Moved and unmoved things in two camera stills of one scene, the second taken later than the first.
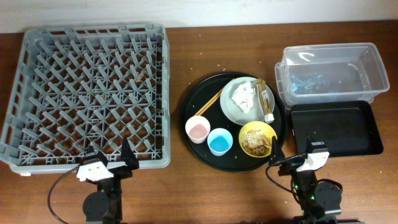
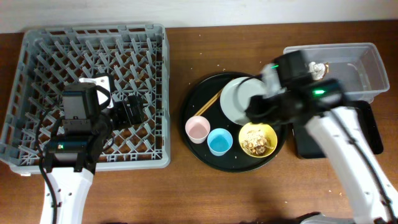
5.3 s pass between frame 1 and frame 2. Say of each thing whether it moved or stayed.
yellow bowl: stayed
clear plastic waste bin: stayed
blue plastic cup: stayed
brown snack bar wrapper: moved
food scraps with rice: stayed
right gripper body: moved
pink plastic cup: stayed
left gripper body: moved
